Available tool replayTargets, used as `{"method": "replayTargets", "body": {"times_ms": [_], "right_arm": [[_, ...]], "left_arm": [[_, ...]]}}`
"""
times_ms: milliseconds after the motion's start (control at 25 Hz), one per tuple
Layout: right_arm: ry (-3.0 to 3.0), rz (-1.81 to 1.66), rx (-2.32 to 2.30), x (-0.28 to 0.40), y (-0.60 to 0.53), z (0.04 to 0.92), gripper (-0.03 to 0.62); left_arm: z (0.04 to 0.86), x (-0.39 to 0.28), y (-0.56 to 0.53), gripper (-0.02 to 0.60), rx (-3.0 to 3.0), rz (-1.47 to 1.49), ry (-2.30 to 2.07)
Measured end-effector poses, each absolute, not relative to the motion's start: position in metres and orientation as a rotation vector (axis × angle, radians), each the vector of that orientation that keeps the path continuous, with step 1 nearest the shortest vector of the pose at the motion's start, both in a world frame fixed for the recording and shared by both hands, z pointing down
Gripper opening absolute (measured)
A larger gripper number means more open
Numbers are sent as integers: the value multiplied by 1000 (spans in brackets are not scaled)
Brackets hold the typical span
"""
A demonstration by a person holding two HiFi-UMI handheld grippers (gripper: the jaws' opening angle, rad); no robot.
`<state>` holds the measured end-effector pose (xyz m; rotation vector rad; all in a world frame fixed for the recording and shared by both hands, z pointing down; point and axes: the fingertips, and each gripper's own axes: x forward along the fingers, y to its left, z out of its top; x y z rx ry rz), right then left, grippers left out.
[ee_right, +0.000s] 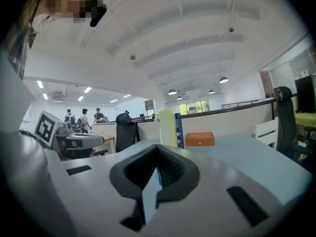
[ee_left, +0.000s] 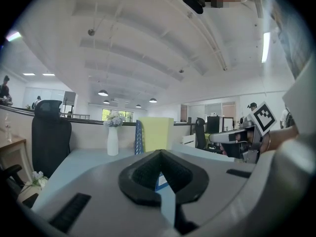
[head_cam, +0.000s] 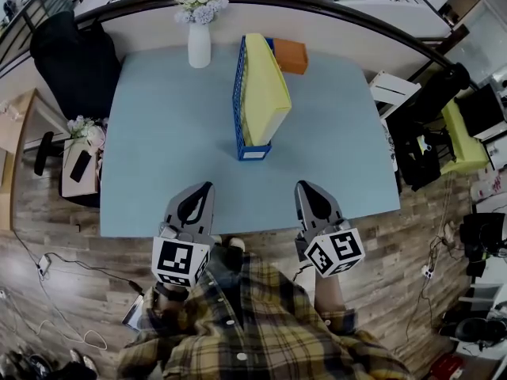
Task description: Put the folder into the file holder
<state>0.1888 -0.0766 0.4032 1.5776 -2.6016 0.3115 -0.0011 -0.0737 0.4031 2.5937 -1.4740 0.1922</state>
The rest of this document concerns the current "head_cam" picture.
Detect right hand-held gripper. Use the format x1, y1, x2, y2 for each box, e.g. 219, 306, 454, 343
293, 180, 366, 280

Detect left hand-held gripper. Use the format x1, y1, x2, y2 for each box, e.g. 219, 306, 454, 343
151, 181, 217, 289

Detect blue file holder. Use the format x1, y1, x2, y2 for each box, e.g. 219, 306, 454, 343
231, 35, 277, 162

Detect yellow folder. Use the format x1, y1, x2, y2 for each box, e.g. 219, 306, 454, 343
242, 32, 293, 146

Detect person's right forearm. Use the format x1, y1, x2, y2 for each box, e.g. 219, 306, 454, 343
312, 269, 360, 336

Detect person's left forearm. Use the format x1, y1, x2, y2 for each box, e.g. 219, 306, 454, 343
136, 281, 211, 348

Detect person's legs in jeans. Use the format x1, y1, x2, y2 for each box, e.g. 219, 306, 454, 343
208, 236, 247, 316

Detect black wristwatch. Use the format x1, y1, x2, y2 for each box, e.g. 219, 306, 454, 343
153, 282, 190, 303

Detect beige storage box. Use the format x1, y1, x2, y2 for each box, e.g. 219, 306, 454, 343
59, 137, 102, 208

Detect grey tablet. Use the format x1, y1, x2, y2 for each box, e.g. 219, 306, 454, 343
121, 292, 146, 329

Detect black smartphone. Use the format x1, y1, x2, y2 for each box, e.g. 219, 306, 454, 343
69, 150, 92, 184

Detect pale pink flower bunch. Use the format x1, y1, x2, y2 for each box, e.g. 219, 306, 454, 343
66, 114, 109, 144

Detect person's plaid shirt torso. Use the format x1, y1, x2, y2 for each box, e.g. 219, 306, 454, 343
116, 251, 417, 380

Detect white side cabinet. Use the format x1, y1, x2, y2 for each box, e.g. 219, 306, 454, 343
369, 70, 422, 123

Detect orange box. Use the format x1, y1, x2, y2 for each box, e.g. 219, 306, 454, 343
273, 37, 310, 74

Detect lime green chair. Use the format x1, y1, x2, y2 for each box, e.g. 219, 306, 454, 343
440, 98, 489, 177

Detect white vase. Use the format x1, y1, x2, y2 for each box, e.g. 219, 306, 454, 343
187, 21, 212, 70

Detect black equipment case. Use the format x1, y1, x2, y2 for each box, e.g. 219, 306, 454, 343
459, 211, 507, 279

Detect black office chair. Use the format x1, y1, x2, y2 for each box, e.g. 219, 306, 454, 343
29, 10, 123, 120

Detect pair of beige shoes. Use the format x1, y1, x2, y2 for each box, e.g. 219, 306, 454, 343
68, 348, 98, 376

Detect black monitor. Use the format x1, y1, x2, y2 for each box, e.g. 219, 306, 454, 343
454, 82, 507, 139

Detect wooden desk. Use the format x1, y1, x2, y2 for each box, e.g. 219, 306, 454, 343
0, 88, 39, 231

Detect black headset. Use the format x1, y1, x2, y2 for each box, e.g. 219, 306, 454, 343
440, 315, 507, 352

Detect red box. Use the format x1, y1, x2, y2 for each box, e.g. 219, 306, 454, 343
429, 353, 465, 380

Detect white and lilac flower bouquet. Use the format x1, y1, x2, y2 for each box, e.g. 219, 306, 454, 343
173, 0, 231, 26

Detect black floor cable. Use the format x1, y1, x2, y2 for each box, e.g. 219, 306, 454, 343
11, 227, 144, 295

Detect white floor cable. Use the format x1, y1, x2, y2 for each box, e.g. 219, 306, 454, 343
0, 269, 108, 352

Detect black partition rail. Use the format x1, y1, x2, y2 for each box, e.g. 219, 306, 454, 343
73, 0, 472, 79

